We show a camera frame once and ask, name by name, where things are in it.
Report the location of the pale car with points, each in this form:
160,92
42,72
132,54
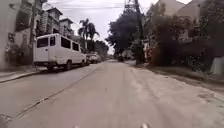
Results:
92,58

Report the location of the grey concrete road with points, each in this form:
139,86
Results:
113,96

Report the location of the dark leafy trees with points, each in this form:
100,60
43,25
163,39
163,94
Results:
121,31

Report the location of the grey tiered building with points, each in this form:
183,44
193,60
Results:
53,23

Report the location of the pale multi-storey building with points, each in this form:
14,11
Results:
9,23

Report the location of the bush with reddish flowers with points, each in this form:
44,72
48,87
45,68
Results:
13,54

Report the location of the utility pole with frame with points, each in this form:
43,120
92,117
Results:
139,33

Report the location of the white van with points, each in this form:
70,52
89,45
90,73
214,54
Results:
56,50

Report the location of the dark trees and bushes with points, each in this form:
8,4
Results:
180,43

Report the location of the pale building with roof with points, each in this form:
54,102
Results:
173,6

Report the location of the robot's own part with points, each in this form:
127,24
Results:
144,125

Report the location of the palm trees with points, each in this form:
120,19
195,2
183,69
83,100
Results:
86,31

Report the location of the grey concrete pavement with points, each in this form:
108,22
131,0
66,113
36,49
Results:
13,74
186,75

